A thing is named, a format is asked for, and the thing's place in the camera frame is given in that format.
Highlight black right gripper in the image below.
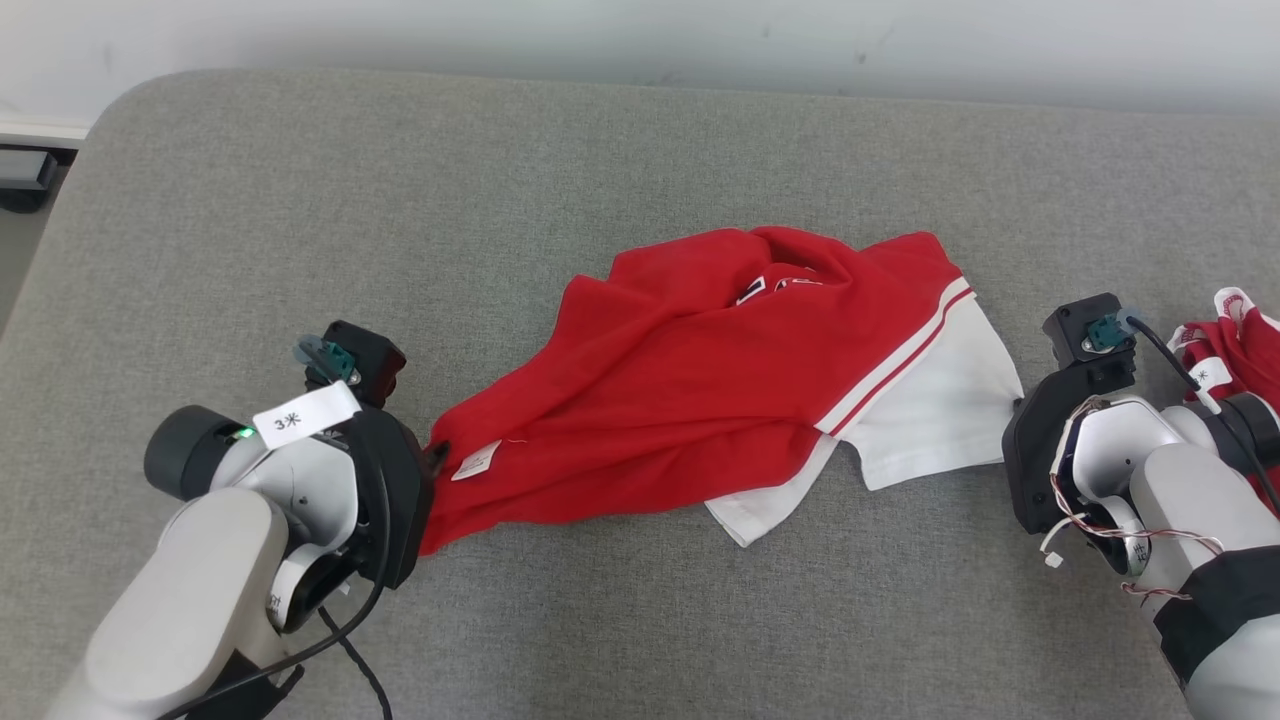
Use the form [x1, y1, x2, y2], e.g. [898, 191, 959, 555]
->
[1001, 360, 1141, 537]

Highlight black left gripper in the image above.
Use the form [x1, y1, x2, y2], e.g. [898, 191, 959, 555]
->
[344, 404, 452, 592]

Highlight red shorts white trim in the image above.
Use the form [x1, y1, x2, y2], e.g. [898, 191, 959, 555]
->
[1168, 288, 1280, 521]

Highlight red basketball jersey white sleeves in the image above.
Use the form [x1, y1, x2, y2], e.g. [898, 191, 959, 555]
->
[420, 226, 1026, 557]

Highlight grey box with black foot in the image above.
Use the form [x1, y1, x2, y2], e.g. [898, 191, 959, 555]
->
[0, 146, 61, 214]

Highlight red white thin wires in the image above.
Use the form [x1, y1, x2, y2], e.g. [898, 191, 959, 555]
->
[1038, 394, 1227, 603]

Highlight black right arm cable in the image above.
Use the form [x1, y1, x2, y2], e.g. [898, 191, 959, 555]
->
[1125, 312, 1280, 513]

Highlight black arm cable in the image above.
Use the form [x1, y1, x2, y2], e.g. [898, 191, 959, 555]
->
[1125, 312, 1280, 513]
[180, 455, 397, 720]

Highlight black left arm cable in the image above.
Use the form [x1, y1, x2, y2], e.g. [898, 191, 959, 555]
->
[180, 455, 397, 720]

